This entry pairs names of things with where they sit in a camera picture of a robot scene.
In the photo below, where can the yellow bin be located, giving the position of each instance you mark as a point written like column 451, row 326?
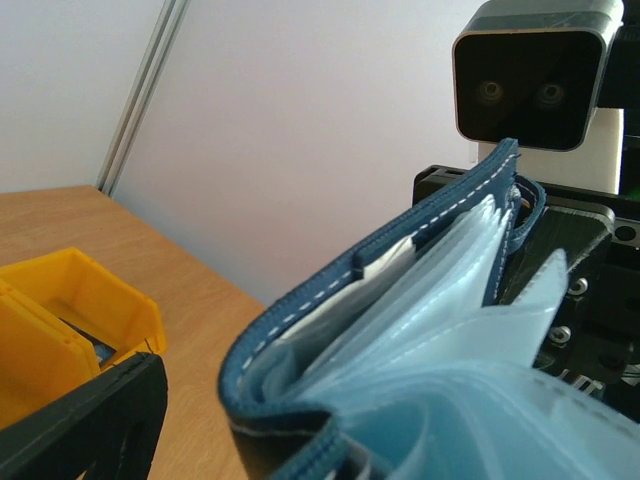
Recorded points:
column 42, row 358
column 77, row 289

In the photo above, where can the middle yellow bin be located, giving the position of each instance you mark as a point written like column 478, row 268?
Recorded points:
column 42, row 358

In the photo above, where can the right aluminium frame post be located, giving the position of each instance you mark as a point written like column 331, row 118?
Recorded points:
column 156, row 55

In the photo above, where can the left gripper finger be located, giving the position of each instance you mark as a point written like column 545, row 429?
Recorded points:
column 108, row 428

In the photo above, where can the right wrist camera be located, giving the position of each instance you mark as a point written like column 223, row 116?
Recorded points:
column 533, row 71

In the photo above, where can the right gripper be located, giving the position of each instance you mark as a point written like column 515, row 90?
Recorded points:
column 568, row 301

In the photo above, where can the right yellow bin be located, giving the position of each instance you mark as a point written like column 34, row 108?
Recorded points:
column 77, row 289

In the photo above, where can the blue card holder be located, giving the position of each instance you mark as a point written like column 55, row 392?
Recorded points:
column 411, row 355

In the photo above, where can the blue credit card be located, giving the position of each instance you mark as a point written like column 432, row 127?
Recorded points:
column 104, row 352

